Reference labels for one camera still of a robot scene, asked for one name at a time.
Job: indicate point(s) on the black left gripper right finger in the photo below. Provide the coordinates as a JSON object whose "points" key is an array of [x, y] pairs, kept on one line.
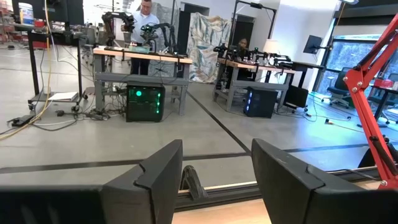
{"points": [[311, 202]]}

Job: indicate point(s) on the painted cloth sheet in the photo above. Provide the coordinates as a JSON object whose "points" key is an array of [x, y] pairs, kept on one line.
{"points": [[208, 46]]}

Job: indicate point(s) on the black office desk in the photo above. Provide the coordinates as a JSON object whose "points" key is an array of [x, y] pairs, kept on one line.
{"points": [[382, 104]]}

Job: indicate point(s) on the seated person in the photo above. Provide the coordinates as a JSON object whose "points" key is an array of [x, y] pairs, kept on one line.
{"points": [[243, 46]]}

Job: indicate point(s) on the dark monitor screen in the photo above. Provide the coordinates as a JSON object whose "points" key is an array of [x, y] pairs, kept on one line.
{"points": [[62, 11]]}

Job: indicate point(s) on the water jug blue label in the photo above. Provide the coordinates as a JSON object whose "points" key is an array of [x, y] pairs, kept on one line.
{"points": [[26, 14]]}

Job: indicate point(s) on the small red box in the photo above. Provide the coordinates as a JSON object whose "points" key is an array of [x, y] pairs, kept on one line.
{"points": [[39, 24]]}

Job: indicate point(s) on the red desk lamp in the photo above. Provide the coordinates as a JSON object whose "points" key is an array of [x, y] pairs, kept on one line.
{"points": [[362, 105]]}

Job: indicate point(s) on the flat white box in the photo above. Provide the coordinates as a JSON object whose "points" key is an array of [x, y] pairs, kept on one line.
{"points": [[63, 96]]}

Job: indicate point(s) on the computer tower green lights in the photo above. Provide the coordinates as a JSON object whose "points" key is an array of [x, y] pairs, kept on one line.
{"points": [[146, 105]]}

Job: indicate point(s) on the black power brick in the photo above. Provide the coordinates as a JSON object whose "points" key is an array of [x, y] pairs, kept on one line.
{"points": [[22, 120]]}

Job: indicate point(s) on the black rolling desk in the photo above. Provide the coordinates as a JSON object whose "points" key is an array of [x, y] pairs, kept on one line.
{"points": [[32, 62]]}

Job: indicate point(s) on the black desk with cabinet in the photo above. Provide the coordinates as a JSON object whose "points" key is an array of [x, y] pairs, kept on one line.
{"points": [[297, 96]]}

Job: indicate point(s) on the computer tower blue lights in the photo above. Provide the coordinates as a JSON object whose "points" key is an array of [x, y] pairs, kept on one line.
{"points": [[262, 102]]}

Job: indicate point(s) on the black office chair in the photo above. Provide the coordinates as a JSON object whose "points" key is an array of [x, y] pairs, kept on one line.
{"points": [[342, 81]]}

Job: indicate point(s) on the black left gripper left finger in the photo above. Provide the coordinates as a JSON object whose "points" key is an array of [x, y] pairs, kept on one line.
{"points": [[93, 205]]}

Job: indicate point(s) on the monitor on arm mount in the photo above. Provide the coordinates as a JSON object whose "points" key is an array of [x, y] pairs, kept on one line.
{"points": [[312, 44]]}

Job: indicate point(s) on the standing person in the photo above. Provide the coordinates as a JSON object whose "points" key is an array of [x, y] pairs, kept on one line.
{"points": [[143, 21]]}

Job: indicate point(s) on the wooden workbench grey legs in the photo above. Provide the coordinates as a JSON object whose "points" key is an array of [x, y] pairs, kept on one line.
{"points": [[258, 84], [140, 78]]}

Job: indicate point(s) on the black background robot arm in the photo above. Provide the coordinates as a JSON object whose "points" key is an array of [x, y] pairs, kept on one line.
{"points": [[168, 31], [109, 21], [222, 49], [280, 59]]}

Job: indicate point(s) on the red storage bin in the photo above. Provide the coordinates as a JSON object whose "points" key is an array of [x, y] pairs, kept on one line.
{"points": [[383, 84]]}

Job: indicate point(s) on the white lampshade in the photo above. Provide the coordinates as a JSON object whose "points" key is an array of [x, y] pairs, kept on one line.
{"points": [[271, 46]]}

